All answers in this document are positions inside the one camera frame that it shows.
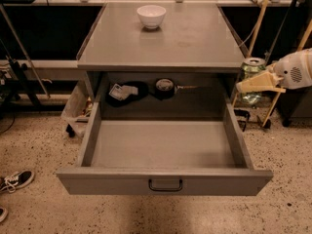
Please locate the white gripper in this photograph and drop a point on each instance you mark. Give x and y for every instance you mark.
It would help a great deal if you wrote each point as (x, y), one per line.
(292, 71)

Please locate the green soda can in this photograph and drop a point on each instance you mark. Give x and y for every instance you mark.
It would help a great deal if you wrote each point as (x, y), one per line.
(249, 68)

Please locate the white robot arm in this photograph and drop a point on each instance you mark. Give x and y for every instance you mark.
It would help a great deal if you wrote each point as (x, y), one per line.
(308, 64)

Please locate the open grey top drawer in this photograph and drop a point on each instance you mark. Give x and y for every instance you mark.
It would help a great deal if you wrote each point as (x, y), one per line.
(119, 157)

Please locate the grey metal cabinet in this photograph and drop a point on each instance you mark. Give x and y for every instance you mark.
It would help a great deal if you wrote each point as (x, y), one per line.
(193, 46)

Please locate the white ceramic bowl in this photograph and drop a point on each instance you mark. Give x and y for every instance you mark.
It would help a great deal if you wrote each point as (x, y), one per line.
(151, 16)

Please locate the black pouch with cards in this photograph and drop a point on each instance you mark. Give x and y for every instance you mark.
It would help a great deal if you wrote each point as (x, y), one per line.
(123, 94)

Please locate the clear plastic bin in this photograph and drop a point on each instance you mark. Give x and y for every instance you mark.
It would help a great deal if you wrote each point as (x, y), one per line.
(77, 111)

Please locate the black tripod stand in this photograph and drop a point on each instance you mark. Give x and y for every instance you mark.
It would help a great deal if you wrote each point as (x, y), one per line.
(16, 67)

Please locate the black white sneaker upper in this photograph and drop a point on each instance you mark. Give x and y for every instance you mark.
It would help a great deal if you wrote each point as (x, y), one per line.
(18, 180)

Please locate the black white sneaker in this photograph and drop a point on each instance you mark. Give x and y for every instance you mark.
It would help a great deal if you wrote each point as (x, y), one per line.
(3, 214)
(18, 180)

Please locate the black white sneaker lower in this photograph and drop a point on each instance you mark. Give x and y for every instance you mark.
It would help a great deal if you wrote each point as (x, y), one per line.
(3, 214)

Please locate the black drawer handle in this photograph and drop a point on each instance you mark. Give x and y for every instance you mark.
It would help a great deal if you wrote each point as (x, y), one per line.
(163, 185)

